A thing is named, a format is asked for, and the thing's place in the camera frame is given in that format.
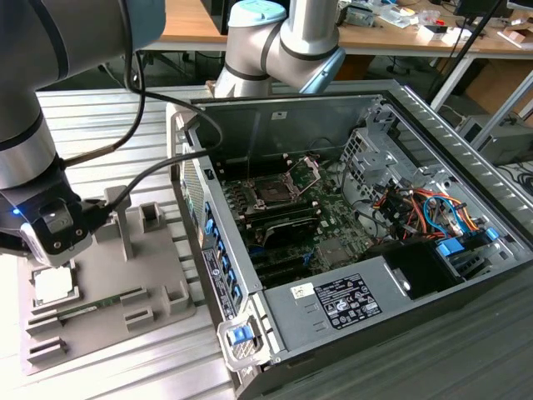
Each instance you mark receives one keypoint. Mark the blue case latch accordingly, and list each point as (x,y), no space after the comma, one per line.
(238,336)

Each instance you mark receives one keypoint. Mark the silver desk device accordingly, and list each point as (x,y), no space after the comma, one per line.
(359,16)

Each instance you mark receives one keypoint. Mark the small cardboard piece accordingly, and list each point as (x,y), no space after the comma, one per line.
(514,37)

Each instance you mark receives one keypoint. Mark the black slanted pole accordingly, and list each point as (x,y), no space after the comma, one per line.
(465,50)

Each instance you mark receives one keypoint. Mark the CPU socket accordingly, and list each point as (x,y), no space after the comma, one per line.
(272,192)

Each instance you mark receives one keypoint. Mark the grey parts rack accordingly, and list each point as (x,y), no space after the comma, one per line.
(104,271)

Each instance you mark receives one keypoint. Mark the wooden desk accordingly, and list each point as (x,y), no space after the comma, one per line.
(395,37)
(191,21)

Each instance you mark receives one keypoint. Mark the silver CPU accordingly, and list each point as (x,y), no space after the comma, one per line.
(54,287)

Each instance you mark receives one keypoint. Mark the green motherboard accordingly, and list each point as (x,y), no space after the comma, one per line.
(341,216)

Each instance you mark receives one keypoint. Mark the perforated metal drive bracket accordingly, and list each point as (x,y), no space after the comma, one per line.
(366,166)

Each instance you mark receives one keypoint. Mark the silver chipset heatsink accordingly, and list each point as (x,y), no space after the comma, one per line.
(337,252)

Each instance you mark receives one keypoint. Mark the grey power supply unit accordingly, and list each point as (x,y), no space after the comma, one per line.
(291,316)

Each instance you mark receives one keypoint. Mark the black drive cage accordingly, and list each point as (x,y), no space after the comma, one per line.
(416,266)

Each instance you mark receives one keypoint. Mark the brown cardboard box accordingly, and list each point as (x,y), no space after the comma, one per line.
(495,79)

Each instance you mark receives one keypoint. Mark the aluminium frame leg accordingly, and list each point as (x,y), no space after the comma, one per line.
(506,108)

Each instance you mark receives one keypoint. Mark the black RAM slot bank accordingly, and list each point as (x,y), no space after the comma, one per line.
(283,210)

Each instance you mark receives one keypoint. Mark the open grey PC case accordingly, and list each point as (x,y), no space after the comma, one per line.
(233,125)

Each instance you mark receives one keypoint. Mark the black cooler shroud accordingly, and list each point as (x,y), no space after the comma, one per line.
(291,233)

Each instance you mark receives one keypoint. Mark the thin locking lever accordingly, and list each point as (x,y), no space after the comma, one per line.
(248,171)

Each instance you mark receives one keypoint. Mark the black expansion slot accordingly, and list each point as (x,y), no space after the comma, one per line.
(287,273)
(279,258)

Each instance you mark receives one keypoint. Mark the grey computer box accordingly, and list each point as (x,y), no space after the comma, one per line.
(508,141)

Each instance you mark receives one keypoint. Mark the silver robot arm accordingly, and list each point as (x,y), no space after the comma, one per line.
(33,41)

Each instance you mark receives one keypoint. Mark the red and black small box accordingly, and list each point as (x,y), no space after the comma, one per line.
(436,29)

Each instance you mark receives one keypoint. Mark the green RAM stick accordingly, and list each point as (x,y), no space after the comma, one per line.
(89,307)

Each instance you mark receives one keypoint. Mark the blue disk carrier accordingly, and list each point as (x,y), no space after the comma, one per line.
(449,248)

